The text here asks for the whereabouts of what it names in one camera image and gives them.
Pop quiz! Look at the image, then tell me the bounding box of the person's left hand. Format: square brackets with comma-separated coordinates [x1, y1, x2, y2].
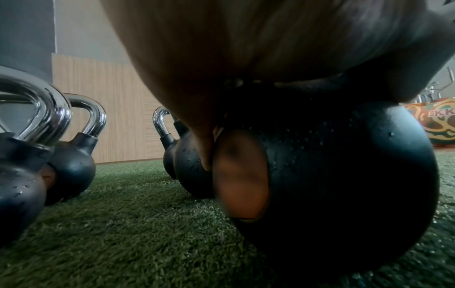
[100, 0, 455, 171]

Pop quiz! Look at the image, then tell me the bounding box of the large black kettlebell orange face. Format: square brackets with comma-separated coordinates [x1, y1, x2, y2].
[211, 71, 440, 279]

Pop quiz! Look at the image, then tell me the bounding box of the chrome gym machine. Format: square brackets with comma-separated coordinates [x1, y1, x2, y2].
[415, 67, 455, 105]

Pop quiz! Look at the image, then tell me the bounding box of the small black kettlebell chrome handle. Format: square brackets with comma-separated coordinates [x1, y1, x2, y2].
[153, 106, 182, 181]

